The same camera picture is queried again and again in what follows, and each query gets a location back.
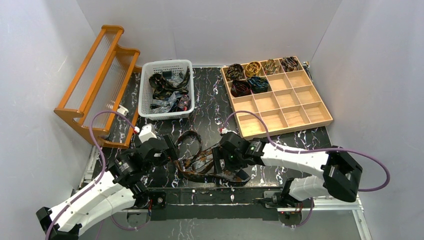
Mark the orange grey patterned tie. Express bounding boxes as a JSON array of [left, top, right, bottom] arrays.
[[173, 130, 251, 186]]

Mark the white plastic basket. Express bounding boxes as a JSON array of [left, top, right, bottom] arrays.
[[138, 59, 195, 121]]

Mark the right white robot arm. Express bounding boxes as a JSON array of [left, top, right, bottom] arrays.
[[212, 131, 363, 208]]

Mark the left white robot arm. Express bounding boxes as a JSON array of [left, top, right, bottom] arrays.
[[36, 124, 179, 240]]

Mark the dark red purple tie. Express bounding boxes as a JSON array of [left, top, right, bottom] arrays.
[[176, 94, 191, 112]]

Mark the small white clip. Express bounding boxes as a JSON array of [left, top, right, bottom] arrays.
[[117, 105, 129, 116]]

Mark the dark camouflage tie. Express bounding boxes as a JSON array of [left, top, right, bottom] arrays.
[[148, 67, 191, 100]]

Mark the rolled dark red tie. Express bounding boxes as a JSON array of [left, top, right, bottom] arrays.
[[230, 80, 252, 98]]

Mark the rolled blue black tie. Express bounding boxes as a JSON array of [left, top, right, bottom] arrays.
[[247, 76, 270, 94]]

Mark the orange wooden rack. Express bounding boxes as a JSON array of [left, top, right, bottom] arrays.
[[54, 25, 142, 149]]

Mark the grey blue tie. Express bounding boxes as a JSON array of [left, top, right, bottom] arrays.
[[150, 76, 183, 114]]

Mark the rolled dark brown tie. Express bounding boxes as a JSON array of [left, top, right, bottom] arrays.
[[225, 63, 245, 81]]

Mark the rolled yellow tie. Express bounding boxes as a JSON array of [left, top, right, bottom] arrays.
[[244, 61, 262, 78]]

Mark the rolled brown multicolour tie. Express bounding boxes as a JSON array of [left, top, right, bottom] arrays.
[[263, 59, 280, 75]]

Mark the rolled dark striped tie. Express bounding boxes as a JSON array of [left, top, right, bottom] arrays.
[[280, 56, 299, 72]]

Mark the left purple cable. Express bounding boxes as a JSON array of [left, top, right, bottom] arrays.
[[44, 110, 152, 240]]

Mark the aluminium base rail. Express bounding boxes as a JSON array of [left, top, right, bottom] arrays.
[[59, 187, 372, 240]]

